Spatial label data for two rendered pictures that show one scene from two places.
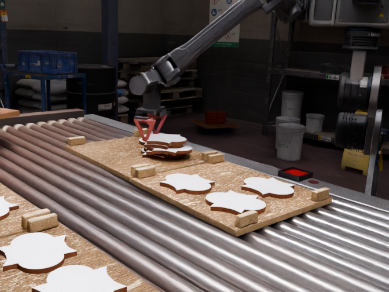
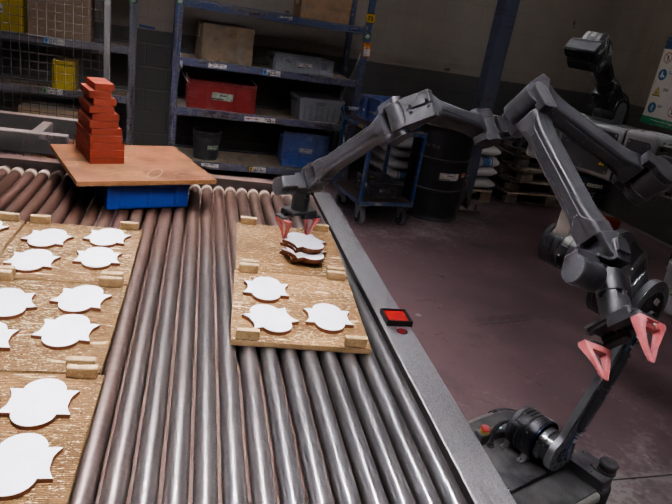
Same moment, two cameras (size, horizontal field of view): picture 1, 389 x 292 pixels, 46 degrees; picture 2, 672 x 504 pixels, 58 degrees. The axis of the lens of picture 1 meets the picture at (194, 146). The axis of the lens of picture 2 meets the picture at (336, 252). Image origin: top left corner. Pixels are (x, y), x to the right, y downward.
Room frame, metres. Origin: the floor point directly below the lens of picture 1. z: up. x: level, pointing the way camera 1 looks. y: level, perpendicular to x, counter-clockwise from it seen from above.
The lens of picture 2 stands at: (-0.10, -0.90, 1.70)
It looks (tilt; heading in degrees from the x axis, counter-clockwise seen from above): 21 degrees down; 30
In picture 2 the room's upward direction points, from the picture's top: 10 degrees clockwise
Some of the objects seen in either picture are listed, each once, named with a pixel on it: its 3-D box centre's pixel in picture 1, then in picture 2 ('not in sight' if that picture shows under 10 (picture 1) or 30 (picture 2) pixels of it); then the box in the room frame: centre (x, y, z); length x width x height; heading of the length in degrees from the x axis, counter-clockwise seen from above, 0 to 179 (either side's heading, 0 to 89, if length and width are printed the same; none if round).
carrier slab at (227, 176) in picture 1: (228, 190); (296, 308); (1.15, -0.10, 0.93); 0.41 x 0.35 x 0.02; 41
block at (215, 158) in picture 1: (216, 158); (336, 275); (1.39, -0.07, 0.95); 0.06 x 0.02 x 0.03; 131
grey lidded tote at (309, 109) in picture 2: not in sight; (315, 107); (5.18, 2.62, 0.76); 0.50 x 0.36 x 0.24; 144
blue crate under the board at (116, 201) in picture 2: not in sight; (137, 183); (1.43, 0.89, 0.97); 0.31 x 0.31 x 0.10; 66
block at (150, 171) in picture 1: (145, 171); (248, 267); (1.21, 0.13, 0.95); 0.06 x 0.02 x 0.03; 131
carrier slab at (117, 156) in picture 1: (140, 154); (287, 249); (1.47, 0.18, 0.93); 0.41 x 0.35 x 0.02; 41
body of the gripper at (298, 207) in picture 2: (151, 102); (300, 203); (1.45, 0.14, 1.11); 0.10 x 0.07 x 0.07; 166
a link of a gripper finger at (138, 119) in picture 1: (147, 126); (288, 225); (1.42, 0.15, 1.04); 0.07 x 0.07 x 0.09; 76
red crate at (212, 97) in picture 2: not in sight; (220, 93); (4.47, 3.29, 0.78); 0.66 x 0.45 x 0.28; 138
